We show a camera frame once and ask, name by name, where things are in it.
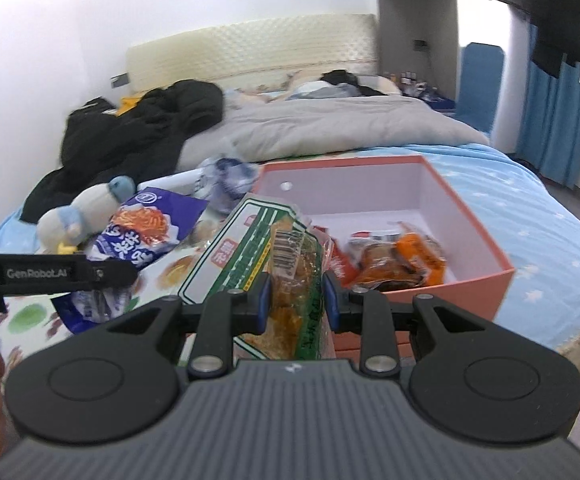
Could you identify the blue noodle snack bag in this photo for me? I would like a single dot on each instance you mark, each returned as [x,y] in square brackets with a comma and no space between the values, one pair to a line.
[144,229]

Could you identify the grey blanket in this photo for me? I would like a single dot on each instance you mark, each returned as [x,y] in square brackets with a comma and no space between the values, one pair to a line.
[279,130]

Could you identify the white tube bottle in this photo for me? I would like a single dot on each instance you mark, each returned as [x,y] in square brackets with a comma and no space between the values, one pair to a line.
[183,183]

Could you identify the orange snack packet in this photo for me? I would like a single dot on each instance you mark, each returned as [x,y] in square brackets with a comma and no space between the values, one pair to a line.
[422,252]

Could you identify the spicy strips clear snack pack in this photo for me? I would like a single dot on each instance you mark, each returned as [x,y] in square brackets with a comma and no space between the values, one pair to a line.
[380,266]

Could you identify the cream quilted headboard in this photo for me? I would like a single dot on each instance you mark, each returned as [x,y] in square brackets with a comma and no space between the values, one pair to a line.
[262,54]

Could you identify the green white snack bag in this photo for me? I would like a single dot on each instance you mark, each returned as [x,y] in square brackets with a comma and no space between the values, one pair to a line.
[262,235]

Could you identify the blue curtain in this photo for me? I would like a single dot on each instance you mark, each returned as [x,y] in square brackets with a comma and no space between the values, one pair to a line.
[549,137]

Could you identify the black puffer jacket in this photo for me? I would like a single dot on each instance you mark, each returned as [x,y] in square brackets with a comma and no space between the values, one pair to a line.
[143,143]

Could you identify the blue star bedsheet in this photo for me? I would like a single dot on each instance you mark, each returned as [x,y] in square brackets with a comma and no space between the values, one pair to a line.
[540,237]

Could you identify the blue chair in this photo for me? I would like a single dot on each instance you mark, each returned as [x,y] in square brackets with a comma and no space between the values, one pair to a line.
[481,74]

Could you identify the penguin plush toy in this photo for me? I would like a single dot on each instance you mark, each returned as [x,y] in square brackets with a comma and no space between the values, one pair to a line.
[87,215]

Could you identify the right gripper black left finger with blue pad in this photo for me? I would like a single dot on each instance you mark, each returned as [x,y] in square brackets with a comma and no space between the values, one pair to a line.
[225,315]

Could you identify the blue white plastic bag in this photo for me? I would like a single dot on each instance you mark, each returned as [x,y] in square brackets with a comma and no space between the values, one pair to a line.
[224,180]

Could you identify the grey bedside shelf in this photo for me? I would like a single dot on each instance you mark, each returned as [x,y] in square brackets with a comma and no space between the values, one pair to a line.
[420,37]

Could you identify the red snack bag white text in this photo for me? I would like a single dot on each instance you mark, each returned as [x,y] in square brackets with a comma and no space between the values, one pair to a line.
[336,259]

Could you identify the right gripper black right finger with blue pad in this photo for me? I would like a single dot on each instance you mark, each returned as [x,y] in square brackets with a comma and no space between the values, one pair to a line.
[369,316]

